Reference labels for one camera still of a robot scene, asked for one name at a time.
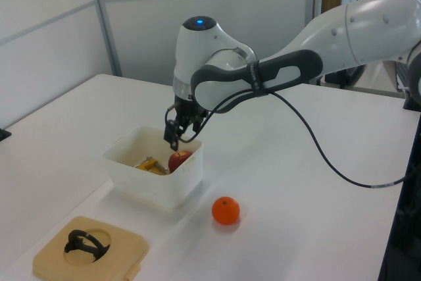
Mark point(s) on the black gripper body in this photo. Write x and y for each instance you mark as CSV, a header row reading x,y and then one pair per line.
x,y
185,109

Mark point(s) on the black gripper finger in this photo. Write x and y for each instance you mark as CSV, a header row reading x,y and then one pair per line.
x,y
197,123
171,132

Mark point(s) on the red apple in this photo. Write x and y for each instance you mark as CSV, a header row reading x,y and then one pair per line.
x,y
179,160

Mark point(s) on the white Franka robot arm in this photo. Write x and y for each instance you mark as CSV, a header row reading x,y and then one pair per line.
x,y
361,31

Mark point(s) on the white plastic container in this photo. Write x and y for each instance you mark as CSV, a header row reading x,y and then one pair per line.
x,y
148,185

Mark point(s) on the orange fruit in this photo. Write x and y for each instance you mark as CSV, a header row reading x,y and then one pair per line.
x,y
225,210

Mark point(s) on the beige container lid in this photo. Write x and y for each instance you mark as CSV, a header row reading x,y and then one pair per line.
x,y
52,261

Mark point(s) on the large yellow C-clamp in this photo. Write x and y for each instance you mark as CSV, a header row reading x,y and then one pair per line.
x,y
147,164

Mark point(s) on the black partition foot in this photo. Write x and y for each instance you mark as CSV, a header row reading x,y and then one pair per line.
x,y
4,134

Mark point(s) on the black stand post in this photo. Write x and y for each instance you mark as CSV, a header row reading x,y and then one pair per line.
x,y
406,221

